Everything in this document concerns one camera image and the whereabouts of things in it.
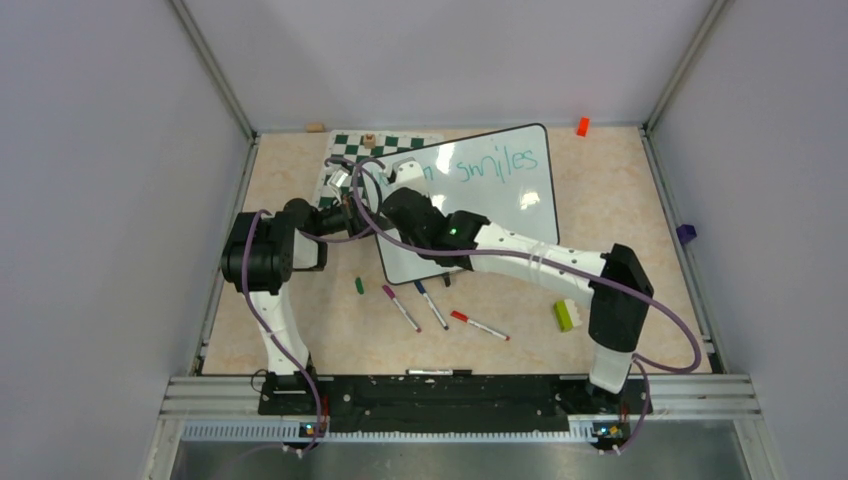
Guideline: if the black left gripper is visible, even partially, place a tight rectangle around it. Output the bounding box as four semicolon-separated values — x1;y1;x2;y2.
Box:
310;190;393;239

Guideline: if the white whiteboard black frame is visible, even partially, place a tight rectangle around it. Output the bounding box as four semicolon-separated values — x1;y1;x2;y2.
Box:
363;123;560;244

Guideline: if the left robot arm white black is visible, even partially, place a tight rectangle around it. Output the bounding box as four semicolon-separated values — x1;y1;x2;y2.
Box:
220;193;371;414

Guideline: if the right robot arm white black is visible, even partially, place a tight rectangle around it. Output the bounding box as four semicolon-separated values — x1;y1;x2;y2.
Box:
382;188;654;412

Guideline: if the blue capped marker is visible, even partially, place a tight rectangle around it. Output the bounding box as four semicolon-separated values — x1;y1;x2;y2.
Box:
414;280;449;331

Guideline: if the green white chessboard mat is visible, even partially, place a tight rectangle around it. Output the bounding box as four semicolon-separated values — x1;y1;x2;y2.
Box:
316;129;445;210

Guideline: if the purple capped marker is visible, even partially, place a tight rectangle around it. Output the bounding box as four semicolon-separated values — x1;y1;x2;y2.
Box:
382;284;422;333

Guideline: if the red capped marker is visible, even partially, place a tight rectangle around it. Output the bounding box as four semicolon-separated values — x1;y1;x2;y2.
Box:
451;310;511;341

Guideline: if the silver marker near base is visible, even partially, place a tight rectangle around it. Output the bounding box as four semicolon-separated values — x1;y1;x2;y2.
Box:
405;369;473;376

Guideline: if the green lego brick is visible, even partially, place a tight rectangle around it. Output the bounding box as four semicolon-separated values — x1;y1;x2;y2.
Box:
553;299;582;333

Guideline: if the orange small block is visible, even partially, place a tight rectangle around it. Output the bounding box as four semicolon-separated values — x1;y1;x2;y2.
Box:
575;117;591;137

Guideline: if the purple small object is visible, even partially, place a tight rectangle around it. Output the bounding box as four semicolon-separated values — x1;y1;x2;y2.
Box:
675;224;698;245

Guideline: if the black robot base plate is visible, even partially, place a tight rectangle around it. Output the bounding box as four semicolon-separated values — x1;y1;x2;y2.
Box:
258;373;653;434

